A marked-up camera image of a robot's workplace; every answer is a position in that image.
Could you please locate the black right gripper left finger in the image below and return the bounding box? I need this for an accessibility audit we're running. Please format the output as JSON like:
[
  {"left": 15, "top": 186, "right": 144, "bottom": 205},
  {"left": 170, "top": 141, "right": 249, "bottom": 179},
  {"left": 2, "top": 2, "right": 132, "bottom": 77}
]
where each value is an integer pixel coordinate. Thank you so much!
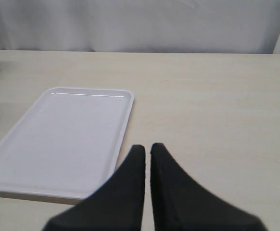
[{"left": 43, "top": 145, "right": 146, "bottom": 231}]

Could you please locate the white rectangular tray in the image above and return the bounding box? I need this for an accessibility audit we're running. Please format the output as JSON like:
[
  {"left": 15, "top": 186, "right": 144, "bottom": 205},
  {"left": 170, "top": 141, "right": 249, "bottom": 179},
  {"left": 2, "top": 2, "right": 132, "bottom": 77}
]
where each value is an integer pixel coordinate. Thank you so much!
[{"left": 0, "top": 87, "right": 135, "bottom": 204}]

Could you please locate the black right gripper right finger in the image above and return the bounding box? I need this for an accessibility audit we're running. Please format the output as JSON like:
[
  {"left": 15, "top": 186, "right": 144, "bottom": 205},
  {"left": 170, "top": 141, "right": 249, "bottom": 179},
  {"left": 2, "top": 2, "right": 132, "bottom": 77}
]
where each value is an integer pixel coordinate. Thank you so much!
[{"left": 150, "top": 143, "right": 267, "bottom": 231}]

